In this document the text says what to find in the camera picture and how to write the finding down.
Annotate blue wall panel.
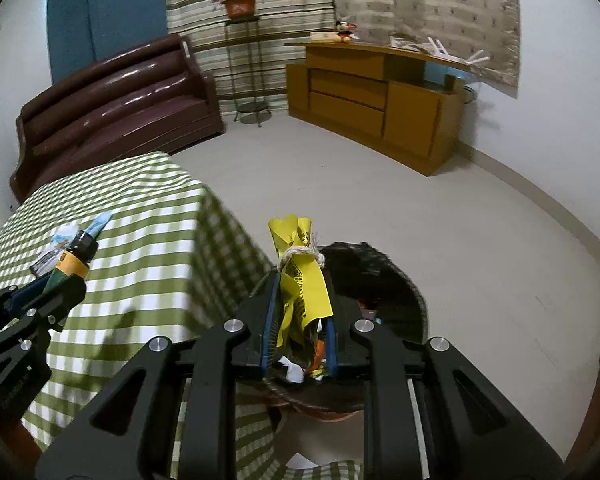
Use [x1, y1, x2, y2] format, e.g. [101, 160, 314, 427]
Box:
[46, 0, 168, 86]

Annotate yellow wrapper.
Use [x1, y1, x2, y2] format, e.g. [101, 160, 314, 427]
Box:
[267, 214, 335, 348]

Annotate beige patterned curtain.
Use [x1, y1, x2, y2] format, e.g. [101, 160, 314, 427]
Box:
[332, 0, 523, 100]

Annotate wooden cabinet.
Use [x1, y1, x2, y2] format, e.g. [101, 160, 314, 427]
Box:
[284, 40, 473, 177]

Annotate black and white squeezed tube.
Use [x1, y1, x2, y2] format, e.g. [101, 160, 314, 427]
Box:
[32, 225, 78, 277]

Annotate striped curtain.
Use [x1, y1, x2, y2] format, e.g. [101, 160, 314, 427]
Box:
[164, 0, 337, 103]

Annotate orange plastic bag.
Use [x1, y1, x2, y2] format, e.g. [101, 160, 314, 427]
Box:
[307, 337, 328, 368]

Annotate dark brown leather sofa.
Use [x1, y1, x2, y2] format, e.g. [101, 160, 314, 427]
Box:
[9, 34, 226, 204]

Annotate white paper strips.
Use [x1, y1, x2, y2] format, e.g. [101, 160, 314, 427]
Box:
[390, 34, 493, 68]

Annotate green checked tablecloth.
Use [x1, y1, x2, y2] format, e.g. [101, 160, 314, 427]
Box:
[0, 151, 366, 480]

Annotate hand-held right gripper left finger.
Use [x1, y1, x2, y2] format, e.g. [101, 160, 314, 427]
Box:
[35, 271, 282, 480]

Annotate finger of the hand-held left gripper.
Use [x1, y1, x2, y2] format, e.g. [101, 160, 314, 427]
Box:
[0, 276, 88, 361]
[0, 277, 56, 321]

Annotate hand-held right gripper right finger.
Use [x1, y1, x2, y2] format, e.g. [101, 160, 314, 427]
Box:
[324, 272, 566, 480]

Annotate green marker with black cap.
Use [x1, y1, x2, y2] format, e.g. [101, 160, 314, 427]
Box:
[47, 230, 100, 293]

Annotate black metal plant stand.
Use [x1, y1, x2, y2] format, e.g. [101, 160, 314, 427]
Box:
[223, 15, 272, 126]

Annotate black-lined trash bin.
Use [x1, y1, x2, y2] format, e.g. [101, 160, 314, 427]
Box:
[247, 241, 429, 413]

